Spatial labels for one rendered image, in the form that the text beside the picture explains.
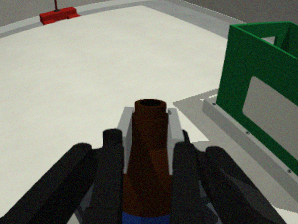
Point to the dark grey tray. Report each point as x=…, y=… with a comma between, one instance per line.
x=211, y=215

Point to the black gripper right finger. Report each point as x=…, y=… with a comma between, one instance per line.
x=233, y=195

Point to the green crate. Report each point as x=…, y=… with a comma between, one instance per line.
x=259, y=85

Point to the brown bottle with blue label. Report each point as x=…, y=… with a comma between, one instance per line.
x=147, y=184

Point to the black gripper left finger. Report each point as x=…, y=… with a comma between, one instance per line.
x=56, y=195

